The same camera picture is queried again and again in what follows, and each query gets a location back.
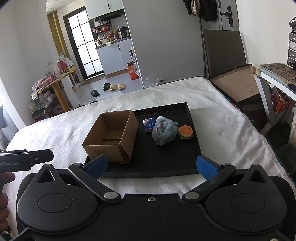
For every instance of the orange carton box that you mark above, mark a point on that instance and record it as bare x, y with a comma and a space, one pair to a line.
133, 73

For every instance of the white rice cooker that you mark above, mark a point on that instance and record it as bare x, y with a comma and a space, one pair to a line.
100, 42

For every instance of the yellow round table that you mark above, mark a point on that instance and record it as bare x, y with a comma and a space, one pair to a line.
60, 97

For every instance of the beige slipper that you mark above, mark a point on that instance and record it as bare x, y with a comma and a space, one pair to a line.
121, 86
112, 87

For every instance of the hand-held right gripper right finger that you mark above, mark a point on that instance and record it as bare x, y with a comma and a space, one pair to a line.
205, 166

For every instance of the red container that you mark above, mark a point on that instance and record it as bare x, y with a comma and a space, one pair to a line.
62, 66

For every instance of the grey panel board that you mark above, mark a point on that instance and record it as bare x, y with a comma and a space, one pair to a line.
224, 53

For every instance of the kitchen spice rack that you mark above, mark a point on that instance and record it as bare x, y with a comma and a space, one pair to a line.
101, 26

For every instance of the black-sided cardboard box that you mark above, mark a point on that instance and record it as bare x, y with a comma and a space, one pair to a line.
157, 160

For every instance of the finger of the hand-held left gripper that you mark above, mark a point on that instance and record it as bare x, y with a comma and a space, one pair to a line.
41, 156

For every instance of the red crate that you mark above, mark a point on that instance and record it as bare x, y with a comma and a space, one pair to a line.
280, 104

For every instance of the brown patterned desk mat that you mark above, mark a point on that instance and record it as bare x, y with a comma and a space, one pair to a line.
281, 70

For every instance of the blue tissue packet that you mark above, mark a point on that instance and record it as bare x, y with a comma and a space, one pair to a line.
149, 125

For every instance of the glass jar with red label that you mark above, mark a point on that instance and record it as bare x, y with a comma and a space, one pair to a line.
51, 69

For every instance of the black slipper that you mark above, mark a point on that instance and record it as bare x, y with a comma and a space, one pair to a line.
95, 93
107, 87

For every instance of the blue fluffy plush toy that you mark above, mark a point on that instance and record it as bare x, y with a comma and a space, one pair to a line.
163, 132

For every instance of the person's left hand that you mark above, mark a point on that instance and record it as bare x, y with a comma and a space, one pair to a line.
8, 178

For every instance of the dark-framed glass door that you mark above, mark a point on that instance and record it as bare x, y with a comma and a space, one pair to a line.
69, 46

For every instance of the brown cardboard box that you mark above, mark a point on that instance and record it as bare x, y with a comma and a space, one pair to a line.
111, 151

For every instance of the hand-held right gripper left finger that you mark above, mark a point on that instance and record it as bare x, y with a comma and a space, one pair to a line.
97, 165

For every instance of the brown wooden board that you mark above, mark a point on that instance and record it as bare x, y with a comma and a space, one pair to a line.
240, 85

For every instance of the white desk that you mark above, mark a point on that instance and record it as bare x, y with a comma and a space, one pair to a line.
266, 97

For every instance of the white fluffy blanket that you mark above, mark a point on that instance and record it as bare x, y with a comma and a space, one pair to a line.
69, 125

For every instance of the pile of clutter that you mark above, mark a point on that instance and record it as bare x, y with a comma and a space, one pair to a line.
39, 99

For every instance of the white floor mat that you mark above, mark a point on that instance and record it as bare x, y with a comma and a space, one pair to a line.
101, 98

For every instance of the dark hanging clothes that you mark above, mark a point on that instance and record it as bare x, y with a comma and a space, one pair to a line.
203, 9

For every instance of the white kitchen counter cabinet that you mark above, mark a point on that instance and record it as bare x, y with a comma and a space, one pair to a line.
111, 58

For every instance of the grey drawer unit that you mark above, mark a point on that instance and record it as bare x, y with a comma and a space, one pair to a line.
291, 48

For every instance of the clear plastic bag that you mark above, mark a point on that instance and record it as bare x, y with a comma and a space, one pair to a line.
152, 82

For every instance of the white wall cabinet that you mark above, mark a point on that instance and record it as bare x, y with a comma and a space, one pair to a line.
101, 8

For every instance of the burger plush toy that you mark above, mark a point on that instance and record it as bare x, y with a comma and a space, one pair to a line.
185, 131

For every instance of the spray bottle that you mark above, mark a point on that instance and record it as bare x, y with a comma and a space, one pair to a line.
132, 55

